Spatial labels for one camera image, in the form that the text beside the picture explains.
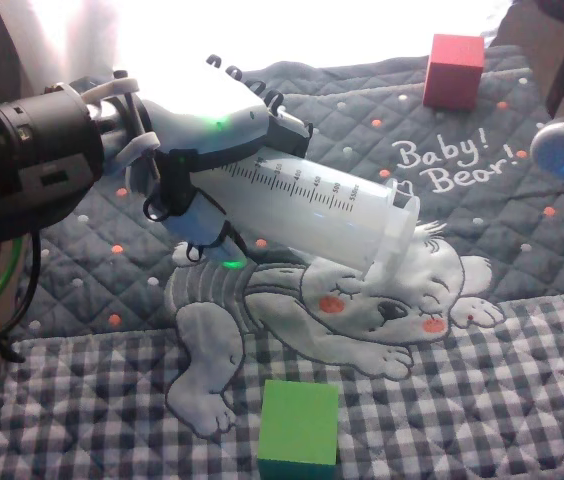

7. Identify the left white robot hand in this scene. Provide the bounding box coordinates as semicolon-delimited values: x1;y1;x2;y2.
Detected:
139;52;316;274

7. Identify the red cube block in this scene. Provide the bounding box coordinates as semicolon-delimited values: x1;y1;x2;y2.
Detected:
422;33;486;111

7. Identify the green cube block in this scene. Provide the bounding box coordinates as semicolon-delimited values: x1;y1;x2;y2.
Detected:
256;378;341;480

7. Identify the grey quilt with bear print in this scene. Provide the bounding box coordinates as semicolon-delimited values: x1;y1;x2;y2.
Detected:
0;42;564;480

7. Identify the black cable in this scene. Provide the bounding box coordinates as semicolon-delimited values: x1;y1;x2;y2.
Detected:
0;229;43;364

